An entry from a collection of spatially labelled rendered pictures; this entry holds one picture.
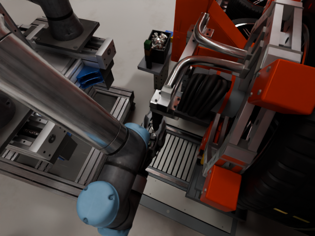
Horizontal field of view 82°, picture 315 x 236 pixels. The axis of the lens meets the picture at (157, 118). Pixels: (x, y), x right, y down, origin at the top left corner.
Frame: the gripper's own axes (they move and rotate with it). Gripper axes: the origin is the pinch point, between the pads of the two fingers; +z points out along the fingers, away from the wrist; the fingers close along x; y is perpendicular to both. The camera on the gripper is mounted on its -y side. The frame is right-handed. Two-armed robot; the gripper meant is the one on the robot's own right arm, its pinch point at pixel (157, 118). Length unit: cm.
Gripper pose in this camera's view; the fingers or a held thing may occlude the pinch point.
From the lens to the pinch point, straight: 61.1
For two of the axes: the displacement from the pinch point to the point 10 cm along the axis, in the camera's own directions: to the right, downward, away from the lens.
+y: 0.0, -5.0, -8.6
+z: 3.1, -8.2, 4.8
